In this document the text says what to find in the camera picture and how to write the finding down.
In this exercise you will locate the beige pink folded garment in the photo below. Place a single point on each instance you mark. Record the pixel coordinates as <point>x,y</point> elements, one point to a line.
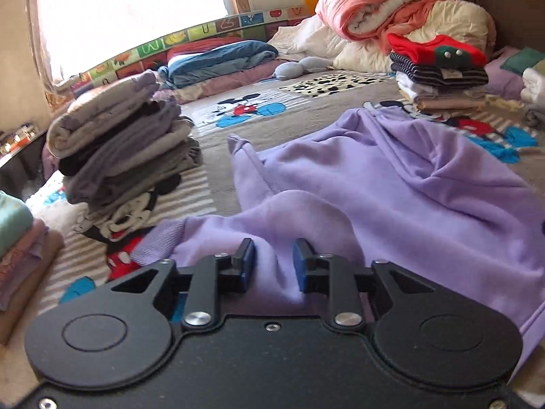
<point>447,104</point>

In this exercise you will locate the white quilt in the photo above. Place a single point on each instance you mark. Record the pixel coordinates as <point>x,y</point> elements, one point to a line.
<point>306,38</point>

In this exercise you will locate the black desk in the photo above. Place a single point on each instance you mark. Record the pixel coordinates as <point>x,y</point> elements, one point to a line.
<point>21,166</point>

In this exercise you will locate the lavender sweater with black trim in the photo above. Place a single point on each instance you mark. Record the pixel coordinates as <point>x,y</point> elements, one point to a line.
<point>383,204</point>

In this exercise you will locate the white folded garment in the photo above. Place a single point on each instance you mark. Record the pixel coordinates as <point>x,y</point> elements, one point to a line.
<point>408,87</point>

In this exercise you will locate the lavender patchwork cloth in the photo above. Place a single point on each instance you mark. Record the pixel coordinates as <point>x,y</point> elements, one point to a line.
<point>502,81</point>

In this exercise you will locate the red folded blanket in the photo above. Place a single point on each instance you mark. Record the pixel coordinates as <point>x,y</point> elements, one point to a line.
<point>191,47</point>

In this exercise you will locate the stack of grey folded clothes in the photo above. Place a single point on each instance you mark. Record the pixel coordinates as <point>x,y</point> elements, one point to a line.
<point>127,166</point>

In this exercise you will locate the folded floral blanket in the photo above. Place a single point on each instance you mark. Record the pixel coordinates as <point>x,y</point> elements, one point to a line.
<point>93,119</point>

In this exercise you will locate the window with brown frame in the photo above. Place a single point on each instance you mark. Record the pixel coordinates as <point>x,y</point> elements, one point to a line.
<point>127,8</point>

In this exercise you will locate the colourful alphabet mat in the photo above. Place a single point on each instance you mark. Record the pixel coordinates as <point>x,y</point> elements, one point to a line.
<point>204,30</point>

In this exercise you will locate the red and green sweater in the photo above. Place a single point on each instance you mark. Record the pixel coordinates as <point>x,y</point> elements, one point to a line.
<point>408,44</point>

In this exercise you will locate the sheer plastic window sheet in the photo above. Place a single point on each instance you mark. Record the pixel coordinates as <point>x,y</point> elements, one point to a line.
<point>40,30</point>

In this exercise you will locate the pink folded shirt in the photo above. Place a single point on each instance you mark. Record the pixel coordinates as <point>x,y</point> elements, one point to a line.
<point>27,245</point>

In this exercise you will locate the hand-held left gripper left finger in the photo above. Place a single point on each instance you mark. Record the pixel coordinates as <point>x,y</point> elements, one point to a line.
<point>247,264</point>

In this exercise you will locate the blue folded blanket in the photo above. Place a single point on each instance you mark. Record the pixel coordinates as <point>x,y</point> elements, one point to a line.
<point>221,57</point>

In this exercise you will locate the navy striped folded garment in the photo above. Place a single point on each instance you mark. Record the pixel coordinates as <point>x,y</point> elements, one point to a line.
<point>425,74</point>

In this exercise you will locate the light blue plush toy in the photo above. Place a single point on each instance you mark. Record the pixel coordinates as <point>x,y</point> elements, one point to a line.
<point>293,68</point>

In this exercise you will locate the pile of small desk items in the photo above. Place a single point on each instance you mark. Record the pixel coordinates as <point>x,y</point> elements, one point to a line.
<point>19,136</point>

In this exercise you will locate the dark wooden headboard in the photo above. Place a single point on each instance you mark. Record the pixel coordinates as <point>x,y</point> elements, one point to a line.
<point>511,0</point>

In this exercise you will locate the pink floral bedding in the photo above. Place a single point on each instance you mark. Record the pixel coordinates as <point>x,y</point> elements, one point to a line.
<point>238,79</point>

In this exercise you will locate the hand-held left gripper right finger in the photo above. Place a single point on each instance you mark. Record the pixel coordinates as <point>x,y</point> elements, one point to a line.
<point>300,264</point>

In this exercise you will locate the lavender folded garment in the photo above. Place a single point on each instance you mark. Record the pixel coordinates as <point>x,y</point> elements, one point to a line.
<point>17,287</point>

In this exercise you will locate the cream quilt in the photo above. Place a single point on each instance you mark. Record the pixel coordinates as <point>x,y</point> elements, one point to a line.
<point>460,21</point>

